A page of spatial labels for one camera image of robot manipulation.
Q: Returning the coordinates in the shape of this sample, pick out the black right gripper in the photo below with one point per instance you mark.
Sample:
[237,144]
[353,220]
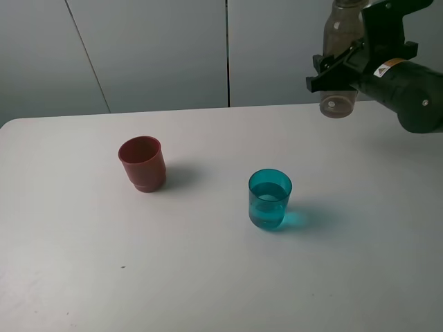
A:
[362,61]

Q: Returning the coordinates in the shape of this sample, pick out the teal transparent plastic cup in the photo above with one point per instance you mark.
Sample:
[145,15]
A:
[269,191]

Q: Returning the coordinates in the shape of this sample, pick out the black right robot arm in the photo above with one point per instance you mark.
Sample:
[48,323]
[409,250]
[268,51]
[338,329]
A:
[388,76]

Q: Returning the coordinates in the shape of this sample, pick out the red plastic cup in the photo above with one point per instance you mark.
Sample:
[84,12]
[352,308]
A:
[142,159]

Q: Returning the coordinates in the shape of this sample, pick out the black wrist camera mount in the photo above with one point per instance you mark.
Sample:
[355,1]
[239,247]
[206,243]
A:
[383,23]

